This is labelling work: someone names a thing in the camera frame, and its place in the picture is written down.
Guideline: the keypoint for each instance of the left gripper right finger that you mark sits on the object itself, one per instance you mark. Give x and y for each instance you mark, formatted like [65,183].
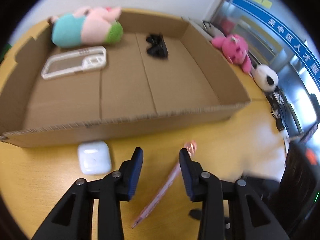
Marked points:
[237,202]

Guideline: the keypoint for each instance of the clear white phone case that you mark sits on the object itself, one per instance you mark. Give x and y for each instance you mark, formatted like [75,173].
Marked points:
[74,62]

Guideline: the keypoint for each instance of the white earbuds case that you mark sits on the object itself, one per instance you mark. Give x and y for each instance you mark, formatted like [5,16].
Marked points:
[94,158]

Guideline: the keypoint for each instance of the grey cloth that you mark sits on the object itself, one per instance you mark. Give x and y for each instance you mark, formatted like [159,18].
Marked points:
[205,28]

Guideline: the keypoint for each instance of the black sunglasses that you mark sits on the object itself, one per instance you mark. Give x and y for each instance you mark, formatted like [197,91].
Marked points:
[157,46]

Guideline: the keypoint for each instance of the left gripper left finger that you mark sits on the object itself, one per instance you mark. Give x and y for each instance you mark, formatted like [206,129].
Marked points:
[71,217]

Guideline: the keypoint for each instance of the glass door with blue banner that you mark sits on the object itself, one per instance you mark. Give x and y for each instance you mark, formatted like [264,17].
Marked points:
[277,39]

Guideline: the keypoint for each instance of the panda plush toy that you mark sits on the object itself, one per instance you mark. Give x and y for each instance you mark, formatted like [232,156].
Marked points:
[265,78]

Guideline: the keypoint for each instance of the pink pig plush toy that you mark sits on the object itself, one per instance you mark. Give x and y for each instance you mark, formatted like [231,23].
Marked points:
[87,26]

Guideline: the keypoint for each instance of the brown cardboard box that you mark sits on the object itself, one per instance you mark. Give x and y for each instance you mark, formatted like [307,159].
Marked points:
[134,94]

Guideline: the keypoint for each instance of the pink bear plush toy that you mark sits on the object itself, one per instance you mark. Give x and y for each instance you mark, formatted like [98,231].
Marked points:
[235,49]

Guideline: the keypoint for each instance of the pink pen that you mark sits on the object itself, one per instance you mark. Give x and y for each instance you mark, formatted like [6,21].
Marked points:
[191,149]

